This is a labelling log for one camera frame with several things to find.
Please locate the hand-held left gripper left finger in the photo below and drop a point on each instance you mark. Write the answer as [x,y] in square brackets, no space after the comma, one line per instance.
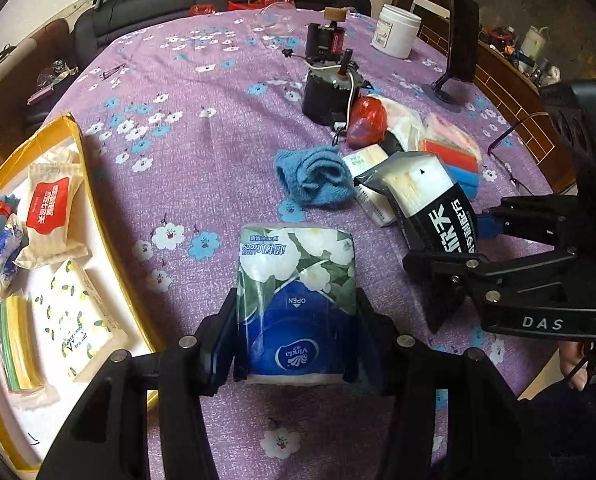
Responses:
[218,355]

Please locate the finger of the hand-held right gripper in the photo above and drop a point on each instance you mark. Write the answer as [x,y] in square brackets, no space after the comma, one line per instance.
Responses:
[452,270]
[537,217]

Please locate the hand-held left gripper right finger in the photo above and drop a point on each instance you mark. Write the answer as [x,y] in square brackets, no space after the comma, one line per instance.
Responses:
[365,345]

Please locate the black foil packet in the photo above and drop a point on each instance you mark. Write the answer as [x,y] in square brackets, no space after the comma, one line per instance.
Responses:
[437,220]

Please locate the blue green floral tissue pack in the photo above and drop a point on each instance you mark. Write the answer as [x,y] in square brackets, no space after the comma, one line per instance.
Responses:
[293,285]

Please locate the red and blue tissue pack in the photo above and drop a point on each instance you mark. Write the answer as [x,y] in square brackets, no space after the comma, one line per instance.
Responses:
[457,167]

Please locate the small white tissue pack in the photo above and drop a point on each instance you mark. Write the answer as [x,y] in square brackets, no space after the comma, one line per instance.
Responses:
[372,195]

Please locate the pink tissue pack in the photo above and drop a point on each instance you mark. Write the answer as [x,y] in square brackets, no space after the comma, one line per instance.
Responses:
[452,132]

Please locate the lemon print tissue pack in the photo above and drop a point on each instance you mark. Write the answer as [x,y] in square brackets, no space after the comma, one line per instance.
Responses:
[73,320]

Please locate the white soft packet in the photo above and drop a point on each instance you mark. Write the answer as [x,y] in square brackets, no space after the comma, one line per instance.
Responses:
[402,120]

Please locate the blue knitted towel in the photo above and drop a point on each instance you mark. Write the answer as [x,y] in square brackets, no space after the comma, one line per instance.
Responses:
[313,175]

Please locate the red plastic bag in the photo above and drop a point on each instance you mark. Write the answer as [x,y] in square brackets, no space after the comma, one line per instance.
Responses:
[367,120]

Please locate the yellow cardboard box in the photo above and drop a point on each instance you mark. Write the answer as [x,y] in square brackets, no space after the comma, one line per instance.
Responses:
[95,220]

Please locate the green yellow sponge pack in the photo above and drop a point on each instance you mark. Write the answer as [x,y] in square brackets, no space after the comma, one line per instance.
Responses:
[20,345]

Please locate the red label white towel packet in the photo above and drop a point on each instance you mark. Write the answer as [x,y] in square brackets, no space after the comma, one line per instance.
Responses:
[48,205]

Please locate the clear bag with blue cloth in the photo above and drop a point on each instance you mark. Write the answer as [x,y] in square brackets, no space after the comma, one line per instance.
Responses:
[5,245]

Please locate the person's right forearm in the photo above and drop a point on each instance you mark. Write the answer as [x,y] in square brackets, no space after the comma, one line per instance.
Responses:
[577,435]

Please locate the person's right hand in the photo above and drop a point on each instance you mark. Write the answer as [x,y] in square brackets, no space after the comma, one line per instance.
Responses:
[573,362]

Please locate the purple eyeglasses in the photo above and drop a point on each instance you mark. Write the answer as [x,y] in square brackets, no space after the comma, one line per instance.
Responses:
[492,145]

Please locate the wooden cabinet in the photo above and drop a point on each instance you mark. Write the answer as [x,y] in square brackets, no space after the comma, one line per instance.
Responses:
[517,90]

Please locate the grey phone stand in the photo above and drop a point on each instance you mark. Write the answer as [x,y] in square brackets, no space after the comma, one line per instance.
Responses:
[445,95]

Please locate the clutter on cabinet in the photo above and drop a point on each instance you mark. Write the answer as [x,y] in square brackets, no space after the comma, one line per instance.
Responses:
[517,42]

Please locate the black monitor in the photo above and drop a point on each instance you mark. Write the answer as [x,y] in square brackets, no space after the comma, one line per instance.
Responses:
[462,35]

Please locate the black cylindrical motor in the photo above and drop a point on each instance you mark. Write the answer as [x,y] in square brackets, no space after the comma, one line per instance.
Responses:
[323,95]

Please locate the white plastic jar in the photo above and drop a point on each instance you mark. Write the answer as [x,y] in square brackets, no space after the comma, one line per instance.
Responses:
[395,30]

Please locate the black motor with cork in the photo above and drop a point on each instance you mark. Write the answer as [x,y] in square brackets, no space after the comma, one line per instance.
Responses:
[325,35]

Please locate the dark hairpin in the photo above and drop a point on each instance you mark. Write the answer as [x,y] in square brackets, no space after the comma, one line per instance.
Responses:
[114,72]

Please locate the clear glass bowl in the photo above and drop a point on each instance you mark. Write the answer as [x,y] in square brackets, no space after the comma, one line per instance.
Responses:
[278,17]

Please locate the pink pouch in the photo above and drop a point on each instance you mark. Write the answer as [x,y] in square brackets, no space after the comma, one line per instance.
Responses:
[40,95]

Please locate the clear plastic bag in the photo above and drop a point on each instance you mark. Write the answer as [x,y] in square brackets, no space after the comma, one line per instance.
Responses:
[55,74]

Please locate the brown sofa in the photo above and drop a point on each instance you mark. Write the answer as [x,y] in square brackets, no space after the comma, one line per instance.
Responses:
[13,95]

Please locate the large red shopping bag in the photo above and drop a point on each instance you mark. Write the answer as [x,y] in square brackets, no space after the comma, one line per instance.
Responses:
[258,1]

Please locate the dark leather sofa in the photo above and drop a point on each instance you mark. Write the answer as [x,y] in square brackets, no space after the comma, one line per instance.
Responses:
[178,15]

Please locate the small red shopping bag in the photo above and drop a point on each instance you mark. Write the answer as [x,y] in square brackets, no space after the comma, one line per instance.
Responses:
[201,9]

